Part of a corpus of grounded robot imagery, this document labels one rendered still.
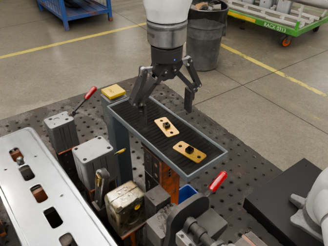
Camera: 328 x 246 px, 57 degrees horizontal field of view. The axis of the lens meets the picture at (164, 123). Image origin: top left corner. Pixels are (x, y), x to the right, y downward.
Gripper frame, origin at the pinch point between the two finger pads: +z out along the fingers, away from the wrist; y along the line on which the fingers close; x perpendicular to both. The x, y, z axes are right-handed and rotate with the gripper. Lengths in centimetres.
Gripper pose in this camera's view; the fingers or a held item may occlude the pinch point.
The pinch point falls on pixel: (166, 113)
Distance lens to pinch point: 81.6
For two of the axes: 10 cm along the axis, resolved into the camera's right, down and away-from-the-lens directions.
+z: 0.0, 7.9, 6.1
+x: 4.7, 5.4, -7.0
